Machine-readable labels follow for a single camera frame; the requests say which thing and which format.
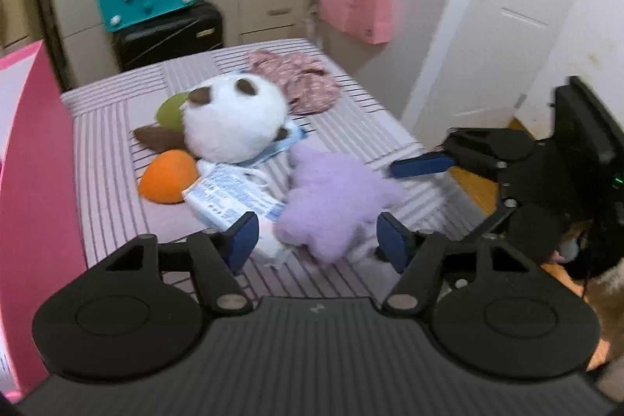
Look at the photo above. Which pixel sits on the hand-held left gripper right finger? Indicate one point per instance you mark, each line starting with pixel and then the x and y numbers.
pixel 392 246

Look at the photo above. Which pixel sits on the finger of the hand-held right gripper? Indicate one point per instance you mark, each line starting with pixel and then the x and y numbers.
pixel 492 221
pixel 421 165

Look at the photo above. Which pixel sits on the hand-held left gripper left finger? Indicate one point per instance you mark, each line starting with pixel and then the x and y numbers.
pixel 244 239

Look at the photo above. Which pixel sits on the blue and white tissue pack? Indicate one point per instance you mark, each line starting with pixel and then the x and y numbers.
pixel 229 196

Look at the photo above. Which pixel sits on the purple star plush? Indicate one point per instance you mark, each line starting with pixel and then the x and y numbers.
pixel 331 196

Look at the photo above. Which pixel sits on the orange plush toy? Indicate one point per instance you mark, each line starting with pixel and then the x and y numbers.
pixel 168 177

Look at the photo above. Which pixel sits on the white and brown panda plush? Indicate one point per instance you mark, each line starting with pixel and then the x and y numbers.
pixel 234 123

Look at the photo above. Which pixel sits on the pink floral cloth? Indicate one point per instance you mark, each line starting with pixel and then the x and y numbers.
pixel 307 84

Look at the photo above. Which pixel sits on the green plush ball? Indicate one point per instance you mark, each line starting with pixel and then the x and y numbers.
pixel 169 111

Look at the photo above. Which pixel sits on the pink storage box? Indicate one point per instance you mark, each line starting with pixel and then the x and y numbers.
pixel 44 201

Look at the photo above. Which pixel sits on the person's right forearm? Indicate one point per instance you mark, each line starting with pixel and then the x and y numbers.
pixel 609 328

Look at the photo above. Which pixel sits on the white door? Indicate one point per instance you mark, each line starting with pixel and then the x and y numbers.
pixel 487 55

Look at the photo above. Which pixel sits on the bed with striped sheet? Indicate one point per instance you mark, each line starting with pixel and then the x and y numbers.
pixel 107 153

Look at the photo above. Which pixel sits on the pink paper bag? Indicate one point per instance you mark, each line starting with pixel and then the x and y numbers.
pixel 356 1

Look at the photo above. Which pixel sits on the black suitcase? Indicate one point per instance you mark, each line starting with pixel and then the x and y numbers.
pixel 165 40

